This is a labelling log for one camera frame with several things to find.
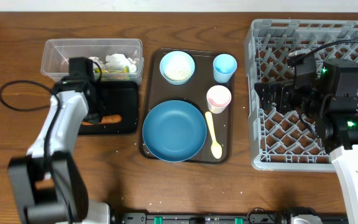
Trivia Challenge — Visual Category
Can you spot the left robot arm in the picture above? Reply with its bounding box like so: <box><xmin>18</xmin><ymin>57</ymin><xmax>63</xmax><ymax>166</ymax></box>
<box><xmin>8</xmin><ymin>78</ymin><xmax>111</xmax><ymax>223</ymax></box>

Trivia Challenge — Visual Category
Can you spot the pink cup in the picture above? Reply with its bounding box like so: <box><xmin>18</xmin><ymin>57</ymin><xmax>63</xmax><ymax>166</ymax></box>
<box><xmin>206</xmin><ymin>85</ymin><xmax>232</xmax><ymax>114</ymax></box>

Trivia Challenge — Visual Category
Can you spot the black rectangular tray bin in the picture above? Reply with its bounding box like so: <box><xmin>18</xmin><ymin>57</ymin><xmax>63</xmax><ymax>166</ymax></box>
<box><xmin>78</xmin><ymin>81</ymin><xmax>139</xmax><ymax>135</ymax></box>

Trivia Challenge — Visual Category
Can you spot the brown serving tray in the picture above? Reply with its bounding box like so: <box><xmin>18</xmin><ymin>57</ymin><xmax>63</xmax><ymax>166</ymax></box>
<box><xmin>143</xmin><ymin>49</ymin><xmax>234</xmax><ymax>165</ymax></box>

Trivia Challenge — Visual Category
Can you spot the light blue cup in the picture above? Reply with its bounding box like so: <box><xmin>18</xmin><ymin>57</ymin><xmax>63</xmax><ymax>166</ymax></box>
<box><xmin>213</xmin><ymin>54</ymin><xmax>237</xmax><ymax>83</ymax></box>

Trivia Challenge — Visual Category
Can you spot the orange carrot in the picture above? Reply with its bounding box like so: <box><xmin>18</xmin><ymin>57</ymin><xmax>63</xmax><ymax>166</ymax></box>
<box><xmin>81</xmin><ymin>114</ymin><xmax>122</xmax><ymax>126</ymax></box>

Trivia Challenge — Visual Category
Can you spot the green snack wrapper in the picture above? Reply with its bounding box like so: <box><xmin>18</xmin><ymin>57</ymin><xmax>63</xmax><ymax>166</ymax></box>
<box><xmin>93</xmin><ymin>66</ymin><xmax>129</xmax><ymax>73</ymax></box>

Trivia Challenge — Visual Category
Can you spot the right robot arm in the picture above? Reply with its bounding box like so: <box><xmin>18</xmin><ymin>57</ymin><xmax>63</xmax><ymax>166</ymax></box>
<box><xmin>254</xmin><ymin>54</ymin><xmax>358</xmax><ymax>223</ymax></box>

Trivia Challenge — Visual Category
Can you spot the grey dishwasher rack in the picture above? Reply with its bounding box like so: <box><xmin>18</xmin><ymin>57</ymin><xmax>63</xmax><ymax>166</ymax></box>
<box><xmin>244</xmin><ymin>19</ymin><xmax>358</xmax><ymax>172</ymax></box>

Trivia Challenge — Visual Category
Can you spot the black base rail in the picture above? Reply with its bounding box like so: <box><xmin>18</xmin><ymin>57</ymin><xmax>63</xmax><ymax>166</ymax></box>
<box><xmin>120</xmin><ymin>212</ymin><xmax>349</xmax><ymax>224</ymax></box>

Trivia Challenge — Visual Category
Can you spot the light blue bowl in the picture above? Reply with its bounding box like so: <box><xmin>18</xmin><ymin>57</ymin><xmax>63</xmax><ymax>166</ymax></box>
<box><xmin>159</xmin><ymin>50</ymin><xmax>195</xmax><ymax>85</ymax></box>

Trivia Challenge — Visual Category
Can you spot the clear plastic waste bin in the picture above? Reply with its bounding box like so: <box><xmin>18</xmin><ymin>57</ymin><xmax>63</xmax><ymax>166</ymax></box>
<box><xmin>40</xmin><ymin>39</ymin><xmax>144</xmax><ymax>85</ymax></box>

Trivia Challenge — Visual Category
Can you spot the yellow plastic spoon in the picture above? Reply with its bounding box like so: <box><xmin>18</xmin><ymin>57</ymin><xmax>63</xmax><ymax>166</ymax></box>
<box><xmin>204</xmin><ymin>111</ymin><xmax>223</xmax><ymax>159</ymax></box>

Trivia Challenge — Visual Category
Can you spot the white napkin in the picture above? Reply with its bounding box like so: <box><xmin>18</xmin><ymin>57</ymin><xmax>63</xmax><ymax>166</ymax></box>
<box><xmin>89</xmin><ymin>54</ymin><xmax>138</xmax><ymax>73</ymax></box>

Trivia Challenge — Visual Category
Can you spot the dark blue plate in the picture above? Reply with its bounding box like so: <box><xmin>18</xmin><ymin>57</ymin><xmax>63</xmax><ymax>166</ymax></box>
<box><xmin>142</xmin><ymin>100</ymin><xmax>208</xmax><ymax>162</ymax></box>

